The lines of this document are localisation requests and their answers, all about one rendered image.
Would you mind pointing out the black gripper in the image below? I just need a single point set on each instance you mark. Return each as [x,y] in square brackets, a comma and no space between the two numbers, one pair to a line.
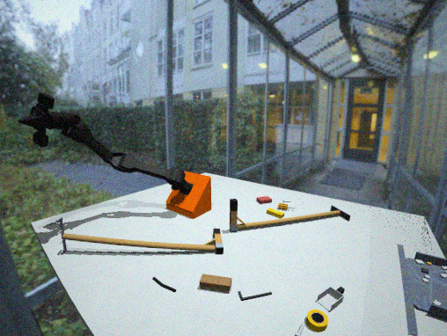
[41,119]

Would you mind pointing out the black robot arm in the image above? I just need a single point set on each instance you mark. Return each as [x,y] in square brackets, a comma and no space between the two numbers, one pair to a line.
[80,133]

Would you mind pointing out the yellow ring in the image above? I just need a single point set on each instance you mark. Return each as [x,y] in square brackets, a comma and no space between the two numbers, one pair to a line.
[317,320]

